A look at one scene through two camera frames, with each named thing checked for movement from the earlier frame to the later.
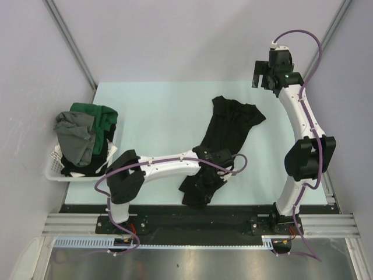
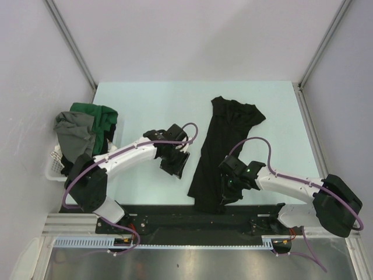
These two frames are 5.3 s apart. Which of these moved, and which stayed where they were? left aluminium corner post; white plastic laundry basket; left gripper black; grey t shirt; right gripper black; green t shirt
Moved: left gripper black; right gripper black
Stayed: white plastic laundry basket; grey t shirt; left aluminium corner post; green t shirt
